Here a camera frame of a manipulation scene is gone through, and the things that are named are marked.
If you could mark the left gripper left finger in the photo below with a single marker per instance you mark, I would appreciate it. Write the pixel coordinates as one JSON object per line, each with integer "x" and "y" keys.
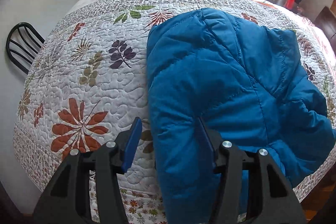
{"x": 66, "y": 196}

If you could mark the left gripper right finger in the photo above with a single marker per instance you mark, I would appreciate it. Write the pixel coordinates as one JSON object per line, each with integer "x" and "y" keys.
{"x": 270, "y": 196}

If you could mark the blue puffer jacket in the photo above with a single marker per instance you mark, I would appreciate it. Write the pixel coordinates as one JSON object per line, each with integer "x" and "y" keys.
{"x": 246, "y": 82}

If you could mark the floral quilted bedspread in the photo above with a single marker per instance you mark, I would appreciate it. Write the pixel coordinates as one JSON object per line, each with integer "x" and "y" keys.
{"x": 88, "y": 83}

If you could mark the black metal chair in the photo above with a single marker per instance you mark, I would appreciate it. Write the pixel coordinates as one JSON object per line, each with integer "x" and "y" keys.
{"x": 23, "y": 43}

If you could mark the dark wooden door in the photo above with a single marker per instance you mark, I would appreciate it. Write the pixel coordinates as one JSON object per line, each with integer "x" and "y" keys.
{"x": 326, "y": 22}

